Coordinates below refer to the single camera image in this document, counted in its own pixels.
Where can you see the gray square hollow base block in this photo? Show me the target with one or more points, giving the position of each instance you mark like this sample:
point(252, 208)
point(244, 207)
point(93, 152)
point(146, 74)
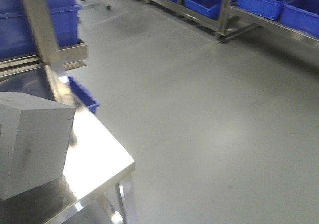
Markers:
point(34, 138)

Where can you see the steel rack with bins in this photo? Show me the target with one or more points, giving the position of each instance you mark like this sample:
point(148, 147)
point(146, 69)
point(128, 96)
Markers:
point(234, 22)

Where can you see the blue plastic bin right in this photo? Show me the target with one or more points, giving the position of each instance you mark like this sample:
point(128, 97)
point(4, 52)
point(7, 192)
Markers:
point(16, 37)

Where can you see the stainless steel shelf frame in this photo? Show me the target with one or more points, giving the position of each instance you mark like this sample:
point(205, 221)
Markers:
point(40, 21)

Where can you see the blue bin under table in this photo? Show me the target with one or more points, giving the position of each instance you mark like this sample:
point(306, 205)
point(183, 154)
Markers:
point(84, 95)

